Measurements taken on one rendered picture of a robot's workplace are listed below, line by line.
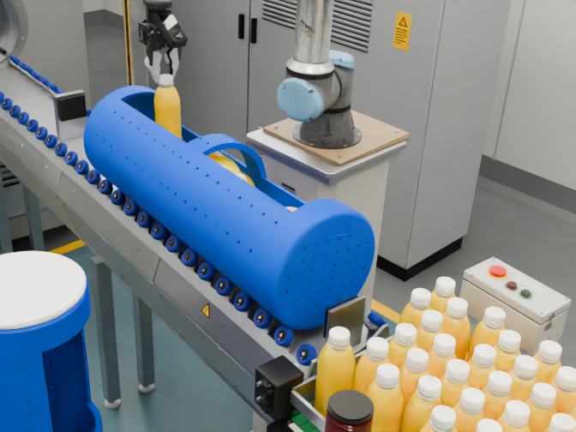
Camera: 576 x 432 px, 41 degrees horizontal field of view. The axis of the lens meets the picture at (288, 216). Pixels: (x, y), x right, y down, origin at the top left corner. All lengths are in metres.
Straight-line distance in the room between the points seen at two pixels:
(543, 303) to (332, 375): 0.46
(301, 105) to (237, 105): 2.16
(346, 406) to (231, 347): 0.76
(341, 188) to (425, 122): 1.27
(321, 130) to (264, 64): 1.79
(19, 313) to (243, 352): 0.49
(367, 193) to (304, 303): 0.56
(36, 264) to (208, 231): 0.39
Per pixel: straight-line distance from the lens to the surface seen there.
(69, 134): 2.64
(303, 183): 2.00
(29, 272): 1.75
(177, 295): 1.95
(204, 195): 1.72
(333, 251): 1.60
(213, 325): 1.84
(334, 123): 2.02
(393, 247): 3.52
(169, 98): 2.11
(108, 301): 2.61
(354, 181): 2.02
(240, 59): 3.91
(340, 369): 1.44
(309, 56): 1.84
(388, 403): 1.37
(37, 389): 1.71
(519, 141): 4.50
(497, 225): 4.22
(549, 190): 4.48
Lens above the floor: 1.98
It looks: 29 degrees down
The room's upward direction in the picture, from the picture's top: 3 degrees clockwise
